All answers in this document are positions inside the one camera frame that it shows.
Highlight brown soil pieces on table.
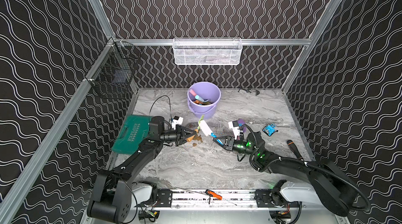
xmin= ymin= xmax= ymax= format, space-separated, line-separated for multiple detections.
xmin=191 ymin=135 xmax=203 ymax=147

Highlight black wire basket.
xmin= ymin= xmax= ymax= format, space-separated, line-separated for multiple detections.
xmin=89 ymin=38 xmax=143 ymax=100

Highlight green plastic tool case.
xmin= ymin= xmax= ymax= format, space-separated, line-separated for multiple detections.
xmin=112 ymin=115 xmax=152 ymax=155

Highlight small purple trowel pink handle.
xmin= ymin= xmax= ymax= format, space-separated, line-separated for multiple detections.
xmin=237 ymin=119 xmax=246 ymax=132

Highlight white brush blue handle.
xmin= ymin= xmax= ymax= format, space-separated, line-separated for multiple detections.
xmin=198 ymin=120 xmax=217 ymax=138

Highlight light blue trowel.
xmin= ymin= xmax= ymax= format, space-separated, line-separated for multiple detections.
xmin=195 ymin=95 xmax=205 ymax=102

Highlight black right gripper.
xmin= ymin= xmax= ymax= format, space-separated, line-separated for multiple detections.
xmin=213 ymin=136 xmax=257 ymax=159

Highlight orange handled screwdriver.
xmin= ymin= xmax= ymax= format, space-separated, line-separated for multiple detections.
xmin=205 ymin=189 xmax=223 ymax=204

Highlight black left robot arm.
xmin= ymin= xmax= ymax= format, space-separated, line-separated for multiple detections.
xmin=87 ymin=116 xmax=197 ymax=224

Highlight purple plastic bucket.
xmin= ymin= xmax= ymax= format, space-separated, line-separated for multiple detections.
xmin=187 ymin=82 xmax=222 ymax=120

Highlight light green trowel wooden handle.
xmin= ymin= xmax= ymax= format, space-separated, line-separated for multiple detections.
xmin=195 ymin=115 xmax=204 ymax=136

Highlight black clamp on table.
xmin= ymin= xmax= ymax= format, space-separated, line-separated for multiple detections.
xmin=238 ymin=88 xmax=260 ymax=96

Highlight white wire basket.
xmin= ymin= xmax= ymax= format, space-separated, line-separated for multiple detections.
xmin=172 ymin=38 xmax=243 ymax=66

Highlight blue tape measure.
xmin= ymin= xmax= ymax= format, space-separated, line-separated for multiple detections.
xmin=262 ymin=123 xmax=278 ymax=137

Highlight black orange screwdriver handle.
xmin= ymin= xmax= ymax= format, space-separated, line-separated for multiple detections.
xmin=286 ymin=140 xmax=304 ymax=161

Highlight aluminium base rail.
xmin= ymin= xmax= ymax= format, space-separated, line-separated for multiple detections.
xmin=131 ymin=184 xmax=323 ymax=210

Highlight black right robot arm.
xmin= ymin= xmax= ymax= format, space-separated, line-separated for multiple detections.
xmin=210 ymin=125 xmax=370 ymax=217

